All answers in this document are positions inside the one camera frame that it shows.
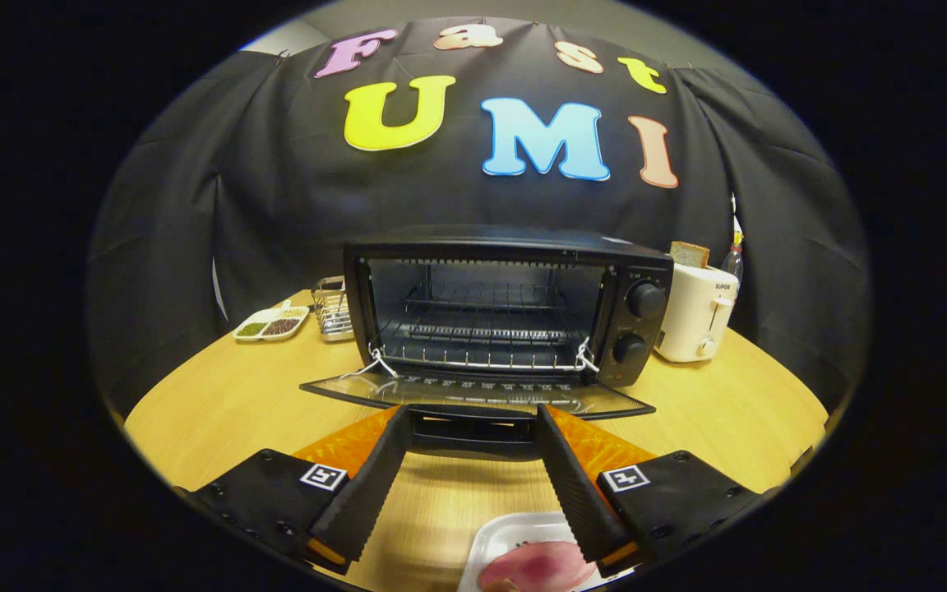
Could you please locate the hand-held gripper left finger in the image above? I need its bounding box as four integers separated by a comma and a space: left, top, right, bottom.
173, 405, 413, 576

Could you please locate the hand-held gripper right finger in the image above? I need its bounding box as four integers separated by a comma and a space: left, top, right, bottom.
535, 403, 770, 578

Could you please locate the white square plate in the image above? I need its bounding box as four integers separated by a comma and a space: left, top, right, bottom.
457, 511, 606, 592

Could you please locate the pink ham slice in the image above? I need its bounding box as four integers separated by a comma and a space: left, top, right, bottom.
478, 540, 598, 592

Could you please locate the black toaster oven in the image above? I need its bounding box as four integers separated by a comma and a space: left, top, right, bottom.
299, 224, 676, 461

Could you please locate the metal oven rack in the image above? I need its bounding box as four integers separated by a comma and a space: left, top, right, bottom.
379, 284, 594, 371

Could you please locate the white bread toaster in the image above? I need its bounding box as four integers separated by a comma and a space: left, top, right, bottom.
654, 261, 740, 363

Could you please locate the white divided dish of beans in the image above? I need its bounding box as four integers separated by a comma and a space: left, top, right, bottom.
233, 301, 310, 342

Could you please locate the brown bread slice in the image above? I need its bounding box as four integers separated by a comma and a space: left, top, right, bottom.
669, 241, 710, 269

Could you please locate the metal wire basket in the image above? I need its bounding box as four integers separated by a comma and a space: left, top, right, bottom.
312, 276, 355, 342

